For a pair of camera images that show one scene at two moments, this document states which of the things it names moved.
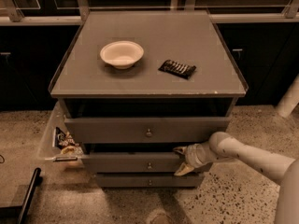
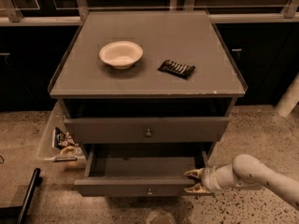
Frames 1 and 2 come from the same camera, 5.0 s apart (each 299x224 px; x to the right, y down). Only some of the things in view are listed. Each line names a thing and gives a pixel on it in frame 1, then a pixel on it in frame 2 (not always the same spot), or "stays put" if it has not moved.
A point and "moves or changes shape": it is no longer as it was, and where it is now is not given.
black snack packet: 180,69 stays put
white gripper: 192,156 → 207,180
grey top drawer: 143,130 stays put
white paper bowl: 122,54 stays put
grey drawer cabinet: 135,85 stays put
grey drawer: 130,161 moves or changes shape
